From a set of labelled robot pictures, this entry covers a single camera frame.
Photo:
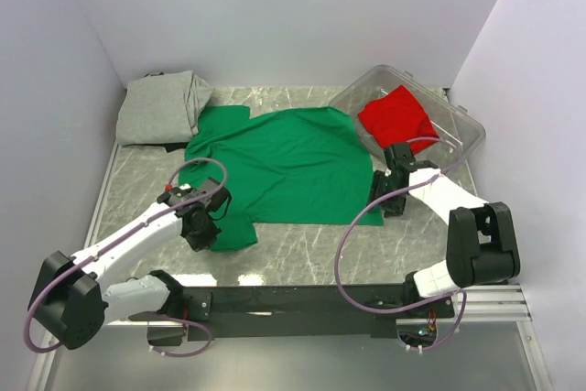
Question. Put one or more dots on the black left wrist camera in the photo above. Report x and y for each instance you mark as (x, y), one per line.
(216, 196)

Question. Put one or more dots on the green t shirt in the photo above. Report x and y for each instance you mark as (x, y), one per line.
(302, 165)

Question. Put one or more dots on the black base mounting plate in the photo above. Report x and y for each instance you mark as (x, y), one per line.
(273, 311)

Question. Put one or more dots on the folded grey t shirt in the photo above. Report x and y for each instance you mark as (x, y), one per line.
(162, 109)

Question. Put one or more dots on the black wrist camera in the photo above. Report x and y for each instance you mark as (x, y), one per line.
(399, 156)
(216, 196)

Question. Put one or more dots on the aluminium frame rail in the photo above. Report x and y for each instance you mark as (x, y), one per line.
(484, 304)

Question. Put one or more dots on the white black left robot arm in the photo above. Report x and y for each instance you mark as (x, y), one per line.
(76, 295)

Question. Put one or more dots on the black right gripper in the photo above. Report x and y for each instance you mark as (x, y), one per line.
(379, 179)

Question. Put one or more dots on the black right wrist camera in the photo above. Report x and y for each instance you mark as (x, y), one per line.
(399, 156)

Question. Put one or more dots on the clear plastic bin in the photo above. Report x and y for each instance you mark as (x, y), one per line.
(459, 134)

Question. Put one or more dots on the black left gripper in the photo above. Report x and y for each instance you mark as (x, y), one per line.
(206, 240)

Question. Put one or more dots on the red t shirt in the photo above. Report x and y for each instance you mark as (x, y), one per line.
(398, 117)

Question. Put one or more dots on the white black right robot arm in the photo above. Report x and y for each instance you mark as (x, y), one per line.
(481, 243)

